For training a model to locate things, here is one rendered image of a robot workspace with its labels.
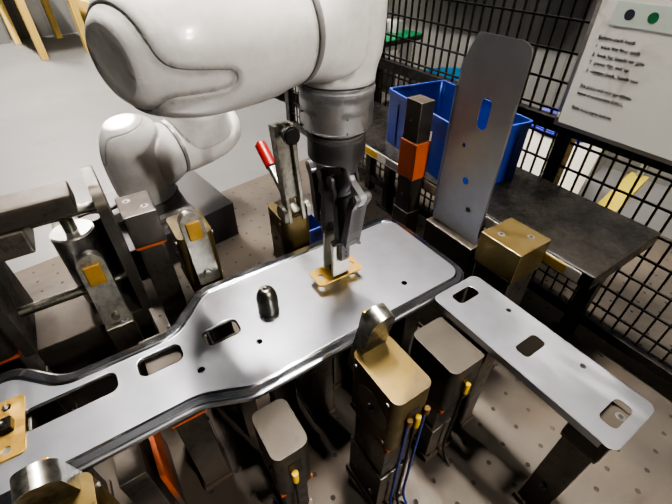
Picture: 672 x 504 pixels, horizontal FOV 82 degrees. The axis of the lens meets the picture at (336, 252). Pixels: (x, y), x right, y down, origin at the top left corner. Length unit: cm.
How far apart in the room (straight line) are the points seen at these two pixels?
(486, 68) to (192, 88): 47
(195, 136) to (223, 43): 85
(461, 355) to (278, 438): 28
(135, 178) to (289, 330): 69
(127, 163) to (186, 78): 82
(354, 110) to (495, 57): 27
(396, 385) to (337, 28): 38
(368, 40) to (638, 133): 58
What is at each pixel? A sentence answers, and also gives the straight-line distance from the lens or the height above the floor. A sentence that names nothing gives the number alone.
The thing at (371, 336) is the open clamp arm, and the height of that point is 109.
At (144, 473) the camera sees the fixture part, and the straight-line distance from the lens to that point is 68.
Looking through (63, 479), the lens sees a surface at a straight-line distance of 46.
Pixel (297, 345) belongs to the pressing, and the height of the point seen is 100.
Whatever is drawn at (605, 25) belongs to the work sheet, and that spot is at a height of 133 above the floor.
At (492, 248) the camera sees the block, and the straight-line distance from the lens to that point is 70.
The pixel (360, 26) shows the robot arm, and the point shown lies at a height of 138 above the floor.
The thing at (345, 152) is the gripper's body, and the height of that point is 125.
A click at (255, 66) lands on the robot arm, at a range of 34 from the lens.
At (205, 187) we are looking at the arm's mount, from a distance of 132.
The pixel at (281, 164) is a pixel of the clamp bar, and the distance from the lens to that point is 67.
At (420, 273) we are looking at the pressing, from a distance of 68.
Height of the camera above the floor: 145
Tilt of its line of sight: 40 degrees down
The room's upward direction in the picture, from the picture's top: straight up
